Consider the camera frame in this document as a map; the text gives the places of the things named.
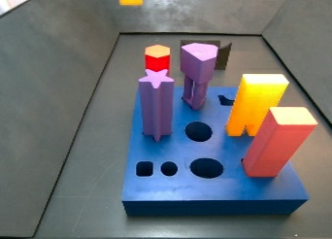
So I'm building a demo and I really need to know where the salmon rectangular block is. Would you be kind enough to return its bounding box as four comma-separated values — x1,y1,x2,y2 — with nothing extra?
242,107,317,177

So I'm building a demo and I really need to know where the yellow arch block in board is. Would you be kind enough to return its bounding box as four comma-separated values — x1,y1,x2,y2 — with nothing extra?
225,74,289,136

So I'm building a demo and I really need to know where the purple star block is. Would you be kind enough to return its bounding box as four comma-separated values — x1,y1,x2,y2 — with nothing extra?
138,69,173,142

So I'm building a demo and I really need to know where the red hexagon block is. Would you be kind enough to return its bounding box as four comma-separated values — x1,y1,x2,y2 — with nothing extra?
144,45,169,71

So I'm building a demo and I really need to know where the blue shape sorter board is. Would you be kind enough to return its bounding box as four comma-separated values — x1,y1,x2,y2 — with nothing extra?
121,86,308,216

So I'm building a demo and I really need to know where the purple pentagon block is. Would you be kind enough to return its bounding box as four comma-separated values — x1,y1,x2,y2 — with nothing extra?
180,43,217,110

